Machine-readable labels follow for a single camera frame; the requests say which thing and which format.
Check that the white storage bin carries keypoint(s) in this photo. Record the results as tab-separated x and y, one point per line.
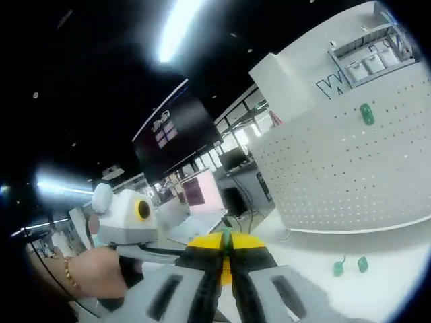
390	59
357	71
374	64

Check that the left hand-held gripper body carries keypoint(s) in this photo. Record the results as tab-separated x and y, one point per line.
121	218

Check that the red object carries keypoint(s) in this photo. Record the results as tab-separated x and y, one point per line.
276	118

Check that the person's left hand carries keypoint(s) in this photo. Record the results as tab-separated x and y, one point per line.
97	272

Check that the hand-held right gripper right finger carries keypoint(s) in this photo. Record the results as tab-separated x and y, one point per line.
276	296

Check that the white perforated mounting plate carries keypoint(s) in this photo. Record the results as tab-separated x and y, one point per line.
336	175

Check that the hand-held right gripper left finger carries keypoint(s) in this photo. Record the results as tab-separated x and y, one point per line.
175	296

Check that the pink display panel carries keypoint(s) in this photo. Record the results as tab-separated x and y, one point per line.
202	191

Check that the grey metal shelving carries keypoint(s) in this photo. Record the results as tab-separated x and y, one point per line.
370	50

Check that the ceiling light strip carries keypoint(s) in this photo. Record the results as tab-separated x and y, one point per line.
178	30

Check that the computer desk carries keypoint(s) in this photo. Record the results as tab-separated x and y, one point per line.
242	188

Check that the large black hanging screen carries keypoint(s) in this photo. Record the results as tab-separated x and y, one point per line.
178	131

